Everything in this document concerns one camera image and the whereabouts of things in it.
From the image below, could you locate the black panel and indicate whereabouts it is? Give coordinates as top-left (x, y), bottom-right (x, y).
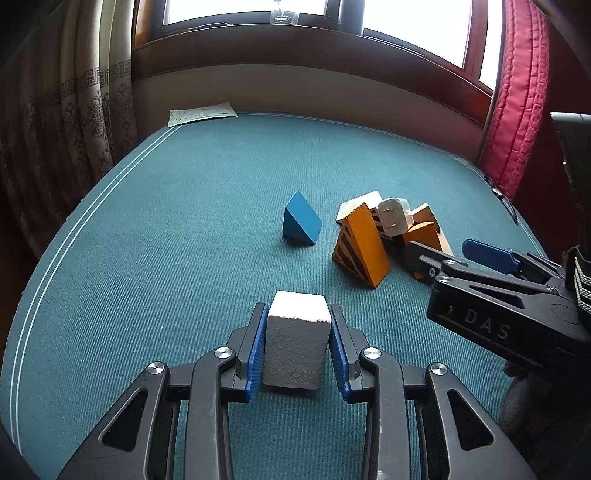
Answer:
top-left (549, 112), bottom-right (591, 222)

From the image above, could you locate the small black metal clasp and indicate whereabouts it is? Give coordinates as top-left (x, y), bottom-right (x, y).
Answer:
top-left (482, 175), bottom-right (519, 224)

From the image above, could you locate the white foam block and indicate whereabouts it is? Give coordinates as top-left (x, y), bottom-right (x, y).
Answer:
top-left (262, 291), bottom-right (333, 391)

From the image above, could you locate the blue wooden wedge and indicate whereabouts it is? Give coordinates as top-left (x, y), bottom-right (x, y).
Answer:
top-left (283, 190), bottom-right (323, 244)

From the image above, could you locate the orange striped wooden wedge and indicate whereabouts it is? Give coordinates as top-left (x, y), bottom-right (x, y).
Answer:
top-left (332, 202), bottom-right (391, 289)

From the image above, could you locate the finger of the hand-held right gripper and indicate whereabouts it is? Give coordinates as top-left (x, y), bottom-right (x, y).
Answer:
top-left (462, 239), bottom-right (566, 289)
top-left (404, 241), bottom-right (591, 370)

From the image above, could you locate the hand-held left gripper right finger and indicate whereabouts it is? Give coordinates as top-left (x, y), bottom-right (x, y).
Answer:
top-left (329, 303), bottom-right (536, 480)

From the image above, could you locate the patterned beige curtain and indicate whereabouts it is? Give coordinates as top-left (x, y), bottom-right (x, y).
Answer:
top-left (0, 0), bottom-right (139, 259)

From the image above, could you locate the printed paper sheet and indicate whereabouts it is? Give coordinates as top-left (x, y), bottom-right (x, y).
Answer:
top-left (167, 102), bottom-right (238, 128)

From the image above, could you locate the small orange wooden wedge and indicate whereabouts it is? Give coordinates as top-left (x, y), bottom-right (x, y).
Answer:
top-left (402, 222), bottom-right (453, 280)

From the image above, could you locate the natural striped wooden wedge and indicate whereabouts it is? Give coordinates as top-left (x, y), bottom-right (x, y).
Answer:
top-left (335, 191), bottom-right (386, 236)

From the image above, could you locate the brown wooden window frame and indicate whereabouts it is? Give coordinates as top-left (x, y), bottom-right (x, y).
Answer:
top-left (131, 0), bottom-right (504, 93)

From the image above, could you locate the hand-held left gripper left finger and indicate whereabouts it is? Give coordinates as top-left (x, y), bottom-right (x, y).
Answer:
top-left (58, 302), bottom-right (269, 480)

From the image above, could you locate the clear glass on windowsill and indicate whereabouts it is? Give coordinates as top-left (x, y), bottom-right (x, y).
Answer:
top-left (270, 0), bottom-right (300, 25)

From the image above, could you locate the red quilted blanket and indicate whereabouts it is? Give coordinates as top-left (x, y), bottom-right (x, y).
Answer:
top-left (478, 0), bottom-right (555, 199)

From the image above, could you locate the white charger plug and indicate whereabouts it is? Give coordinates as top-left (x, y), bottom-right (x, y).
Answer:
top-left (377, 198), bottom-right (419, 238)

